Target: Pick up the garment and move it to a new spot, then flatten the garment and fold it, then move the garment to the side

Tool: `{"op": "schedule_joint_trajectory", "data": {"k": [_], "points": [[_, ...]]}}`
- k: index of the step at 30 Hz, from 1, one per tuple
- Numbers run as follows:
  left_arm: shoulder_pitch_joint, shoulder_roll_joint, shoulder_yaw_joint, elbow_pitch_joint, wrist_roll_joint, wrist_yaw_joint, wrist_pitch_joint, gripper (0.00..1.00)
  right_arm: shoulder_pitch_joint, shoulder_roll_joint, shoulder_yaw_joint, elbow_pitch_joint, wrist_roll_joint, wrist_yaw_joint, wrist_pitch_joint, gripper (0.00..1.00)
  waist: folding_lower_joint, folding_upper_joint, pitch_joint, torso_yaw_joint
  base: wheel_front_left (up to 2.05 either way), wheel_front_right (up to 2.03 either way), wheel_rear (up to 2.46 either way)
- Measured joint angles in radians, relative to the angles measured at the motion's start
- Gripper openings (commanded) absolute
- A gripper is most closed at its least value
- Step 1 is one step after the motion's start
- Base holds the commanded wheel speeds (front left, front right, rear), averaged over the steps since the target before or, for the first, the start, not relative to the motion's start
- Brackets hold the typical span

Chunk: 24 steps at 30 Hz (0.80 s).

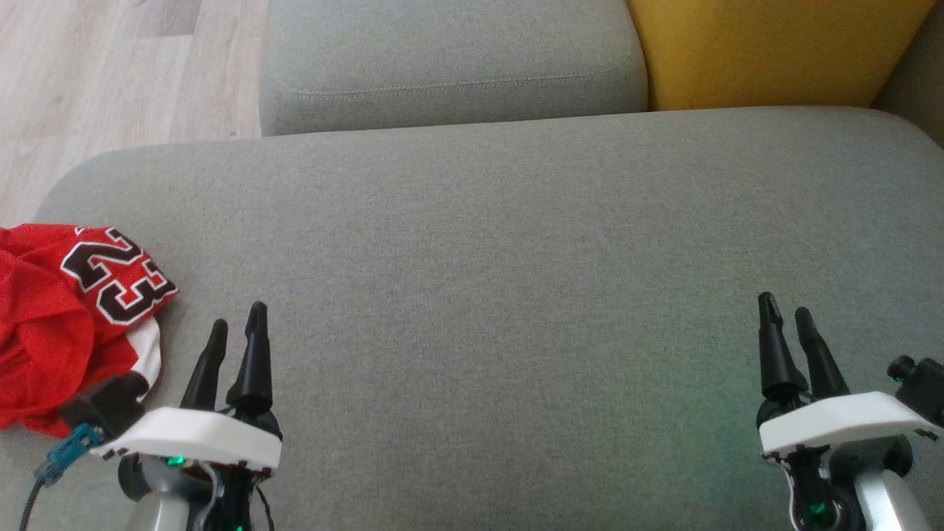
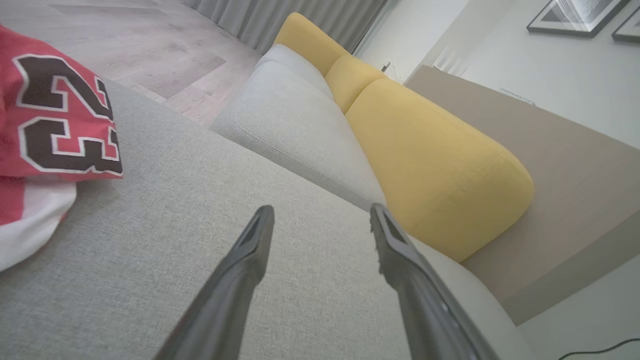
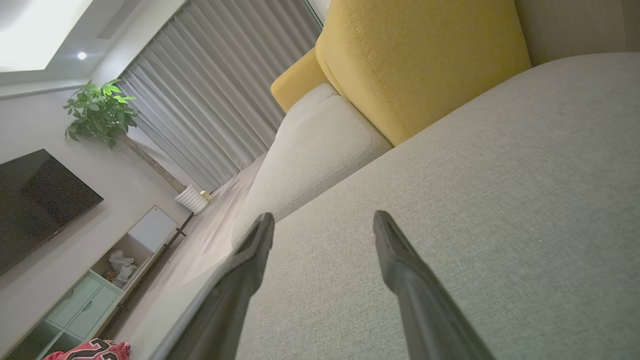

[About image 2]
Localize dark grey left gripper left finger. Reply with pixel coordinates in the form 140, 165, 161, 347
154, 205, 275, 360

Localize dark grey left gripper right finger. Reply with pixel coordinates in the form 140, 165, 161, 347
370, 202, 501, 360

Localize red basketball jersey number 23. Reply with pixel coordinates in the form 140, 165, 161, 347
0, 25, 124, 272

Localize large grey fabric ottoman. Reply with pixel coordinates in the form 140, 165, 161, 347
0, 75, 536, 360

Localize wide yellow back cushion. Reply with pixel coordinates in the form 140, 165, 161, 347
345, 77, 535, 263

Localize long grey sofa seat cushion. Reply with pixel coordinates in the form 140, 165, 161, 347
210, 60, 388, 211

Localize narrow yellow back cushion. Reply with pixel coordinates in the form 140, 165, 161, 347
325, 54, 388, 115

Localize short grey sofa seat cushion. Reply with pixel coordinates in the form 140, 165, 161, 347
255, 44, 335, 100

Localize yellow sofa end cushion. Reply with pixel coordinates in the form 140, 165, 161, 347
274, 12, 351, 77

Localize grey pleated curtain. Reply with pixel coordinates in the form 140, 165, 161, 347
180, 0, 388, 55

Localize black floor cable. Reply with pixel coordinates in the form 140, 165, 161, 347
557, 338, 640, 360

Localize large black picture frame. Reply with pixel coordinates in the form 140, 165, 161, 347
526, 0, 632, 38

